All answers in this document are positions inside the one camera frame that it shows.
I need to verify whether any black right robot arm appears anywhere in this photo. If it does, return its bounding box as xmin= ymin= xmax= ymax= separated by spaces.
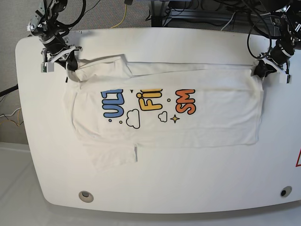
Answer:
xmin=26 ymin=0 xmax=87 ymax=73

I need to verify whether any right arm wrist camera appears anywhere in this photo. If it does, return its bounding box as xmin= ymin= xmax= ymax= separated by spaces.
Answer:
xmin=41 ymin=62 xmax=54 ymax=73

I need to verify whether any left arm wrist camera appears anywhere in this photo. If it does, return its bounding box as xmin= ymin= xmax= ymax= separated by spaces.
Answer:
xmin=279 ymin=73 xmax=291 ymax=84

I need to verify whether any left table cable grommet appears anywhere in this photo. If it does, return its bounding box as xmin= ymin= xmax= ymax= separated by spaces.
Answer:
xmin=79 ymin=191 xmax=94 ymax=203

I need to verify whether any yellow floor cable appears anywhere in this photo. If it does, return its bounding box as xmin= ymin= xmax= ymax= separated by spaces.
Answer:
xmin=111 ymin=3 xmax=128 ymax=29

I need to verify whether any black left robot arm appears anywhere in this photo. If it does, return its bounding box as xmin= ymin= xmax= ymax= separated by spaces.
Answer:
xmin=245 ymin=0 xmax=301 ymax=84

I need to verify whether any yellow white cable tangle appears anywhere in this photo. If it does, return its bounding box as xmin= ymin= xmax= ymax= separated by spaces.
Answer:
xmin=0 ymin=107 xmax=22 ymax=128

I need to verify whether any black aluminium frame stand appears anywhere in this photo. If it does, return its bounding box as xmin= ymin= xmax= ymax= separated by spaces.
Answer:
xmin=145 ymin=0 xmax=258 ymax=28

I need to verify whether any table cable grommet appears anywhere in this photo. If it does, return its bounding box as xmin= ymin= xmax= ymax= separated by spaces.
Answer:
xmin=280 ymin=186 xmax=292 ymax=198
xmin=79 ymin=191 xmax=94 ymax=203

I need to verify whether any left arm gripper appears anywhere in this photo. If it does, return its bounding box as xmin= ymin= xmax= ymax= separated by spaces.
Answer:
xmin=254 ymin=44 xmax=294 ymax=78

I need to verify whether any red triangle sticker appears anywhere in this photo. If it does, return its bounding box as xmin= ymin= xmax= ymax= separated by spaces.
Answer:
xmin=295 ymin=150 xmax=301 ymax=167

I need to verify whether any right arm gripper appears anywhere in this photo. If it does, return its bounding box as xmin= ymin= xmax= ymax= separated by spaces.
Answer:
xmin=40 ymin=39 xmax=82 ymax=72

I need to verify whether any white printed T-shirt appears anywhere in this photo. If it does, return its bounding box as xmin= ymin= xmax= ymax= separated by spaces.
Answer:
xmin=64 ymin=56 xmax=264 ymax=170

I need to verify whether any right table cable grommet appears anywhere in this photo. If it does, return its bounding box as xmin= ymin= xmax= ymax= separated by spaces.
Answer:
xmin=280 ymin=186 xmax=292 ymax=198

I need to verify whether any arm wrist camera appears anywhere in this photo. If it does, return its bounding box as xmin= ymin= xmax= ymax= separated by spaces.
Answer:
xmin=41 ymin=62 xmax=54 ymax=73
xmin=279 ymin=73 xmax=291 ymax=84

